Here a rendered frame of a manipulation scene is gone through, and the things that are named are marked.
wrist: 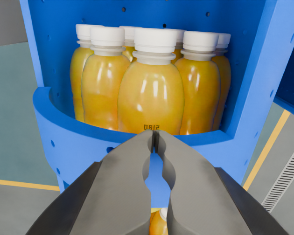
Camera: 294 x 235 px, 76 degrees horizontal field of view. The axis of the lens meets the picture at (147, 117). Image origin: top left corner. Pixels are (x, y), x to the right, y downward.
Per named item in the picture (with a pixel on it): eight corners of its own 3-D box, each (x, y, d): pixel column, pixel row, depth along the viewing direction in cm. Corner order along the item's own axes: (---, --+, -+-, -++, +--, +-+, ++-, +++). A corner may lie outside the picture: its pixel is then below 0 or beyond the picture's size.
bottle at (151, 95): (121, 172, 29) (120, 44, 21) (166, 174, 29) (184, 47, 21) (115, 214, 23) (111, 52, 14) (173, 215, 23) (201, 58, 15)
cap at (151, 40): (134, 48, 20) (135, 29, 19) (171, 50, 20) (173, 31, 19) (132, 53, 16) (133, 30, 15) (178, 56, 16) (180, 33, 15)
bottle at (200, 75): (187, 195, 26) (218, 55, 18) (147, 171, 30) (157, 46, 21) (207, 169, 31) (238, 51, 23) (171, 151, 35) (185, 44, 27)
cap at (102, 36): (124, 44, 24) (124, 29, 23) (125, 48, 21) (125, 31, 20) (92, 43, 24) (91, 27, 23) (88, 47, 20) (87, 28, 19)
